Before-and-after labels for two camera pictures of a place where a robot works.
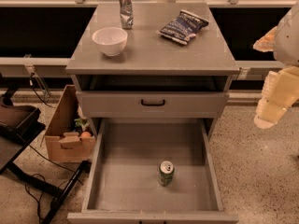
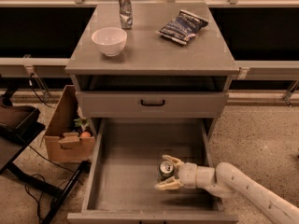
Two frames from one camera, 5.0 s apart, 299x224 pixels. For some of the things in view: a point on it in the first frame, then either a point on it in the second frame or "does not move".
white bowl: (110, 40) does not move
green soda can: (166, 173) does not move
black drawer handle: (152, 105) does not move
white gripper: (288, 44) -> (188, 174)
